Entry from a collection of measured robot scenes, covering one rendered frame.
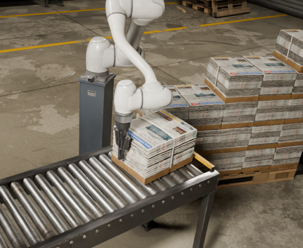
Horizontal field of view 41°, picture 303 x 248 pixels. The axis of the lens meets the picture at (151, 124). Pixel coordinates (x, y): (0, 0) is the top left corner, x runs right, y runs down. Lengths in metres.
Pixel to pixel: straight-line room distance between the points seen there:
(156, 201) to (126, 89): 0.59
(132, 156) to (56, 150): 1.78
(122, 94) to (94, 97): 0.92
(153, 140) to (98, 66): 0.86
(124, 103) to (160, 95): 0.18
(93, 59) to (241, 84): 1.11
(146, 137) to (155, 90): 0.28
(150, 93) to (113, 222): 0.64
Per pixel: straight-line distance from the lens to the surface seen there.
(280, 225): 3.38
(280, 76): 3.23
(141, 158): 2.08
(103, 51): 2.72
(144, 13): 2.24
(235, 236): 3.15
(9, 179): 2.20
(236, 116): 3.19
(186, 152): 2.28
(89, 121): 2.93
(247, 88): 3.11
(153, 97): 1.95
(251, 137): 3.38
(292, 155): 3.75
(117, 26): 2.14
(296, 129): 3.59
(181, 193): 2.16
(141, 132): 2.13
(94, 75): 2.77
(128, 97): 1.92
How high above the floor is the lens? 2.12
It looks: 29 degrees down
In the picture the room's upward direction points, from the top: 6 degrees clockwise
